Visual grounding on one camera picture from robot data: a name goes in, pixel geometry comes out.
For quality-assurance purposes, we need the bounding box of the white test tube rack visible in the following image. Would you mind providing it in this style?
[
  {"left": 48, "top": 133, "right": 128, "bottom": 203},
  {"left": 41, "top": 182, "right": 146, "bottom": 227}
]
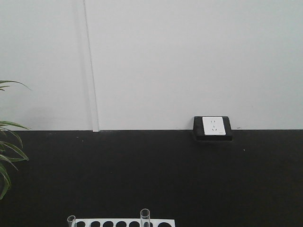
[{"left": 69, "top": 218, "right": 176, "bottom": 227}]

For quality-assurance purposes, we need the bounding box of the clear glass test tube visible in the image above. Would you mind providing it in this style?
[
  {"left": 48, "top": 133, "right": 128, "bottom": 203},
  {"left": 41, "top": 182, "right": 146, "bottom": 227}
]
[{"left": 140, "top": 208, "right": 151, "bottom": 227}]

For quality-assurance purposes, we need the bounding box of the short clear test tube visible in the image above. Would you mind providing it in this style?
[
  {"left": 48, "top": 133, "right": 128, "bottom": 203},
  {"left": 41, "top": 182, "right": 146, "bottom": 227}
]
[{"left": 67, "top": 215, "right": 76, "bottom": 227}]

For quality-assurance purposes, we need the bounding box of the green spider plant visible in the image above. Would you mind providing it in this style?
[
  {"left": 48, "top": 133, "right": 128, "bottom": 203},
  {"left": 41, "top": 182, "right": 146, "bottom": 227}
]
[{"left": 0, "top": 79, "right": 33, "bottom": 201}]

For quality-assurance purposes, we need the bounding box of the black socket mounting box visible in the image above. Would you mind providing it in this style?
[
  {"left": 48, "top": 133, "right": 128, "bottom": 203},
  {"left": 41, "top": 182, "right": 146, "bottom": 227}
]
[{"left": 193, "top": 116, "right": 233, "bottom": 142}]

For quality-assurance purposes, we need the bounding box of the white wall power socket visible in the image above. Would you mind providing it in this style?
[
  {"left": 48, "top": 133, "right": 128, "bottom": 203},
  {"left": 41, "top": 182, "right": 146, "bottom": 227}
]
[{"left": 202, "top": 116, "right": 226, "bottom": 136}]

